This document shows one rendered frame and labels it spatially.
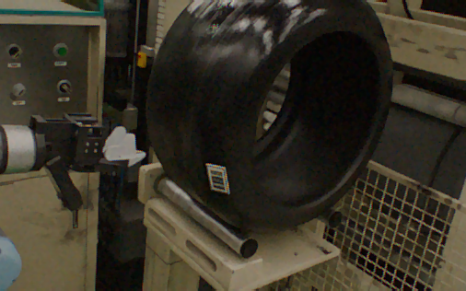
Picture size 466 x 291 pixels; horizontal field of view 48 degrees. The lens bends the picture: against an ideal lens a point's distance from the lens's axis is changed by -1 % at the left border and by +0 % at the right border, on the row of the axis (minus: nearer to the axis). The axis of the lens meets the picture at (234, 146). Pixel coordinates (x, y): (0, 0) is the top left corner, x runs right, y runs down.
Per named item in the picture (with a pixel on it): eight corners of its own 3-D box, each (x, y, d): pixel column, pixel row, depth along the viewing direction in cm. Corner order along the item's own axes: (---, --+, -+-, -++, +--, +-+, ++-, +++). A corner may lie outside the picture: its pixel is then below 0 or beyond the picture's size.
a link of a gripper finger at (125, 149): (157, 135, 92) (110, 135, 86) (151, 167, 94) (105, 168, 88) (148, 130, 94) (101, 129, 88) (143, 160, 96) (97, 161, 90)
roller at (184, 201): (156, 176, 131) (170, 173, 134) (154, 192, 133) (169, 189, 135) (244, 243, 107) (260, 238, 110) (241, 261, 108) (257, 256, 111)
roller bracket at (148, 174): (136, 200, 133) (139, 165, 130) (252, 175, 158) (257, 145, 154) (143, 205, 131) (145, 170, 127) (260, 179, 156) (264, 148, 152)
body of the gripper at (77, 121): (114, 127, 85) (41, 126, 77) (106, 175, 88) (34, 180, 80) (94, 112, 91) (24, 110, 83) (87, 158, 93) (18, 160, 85)
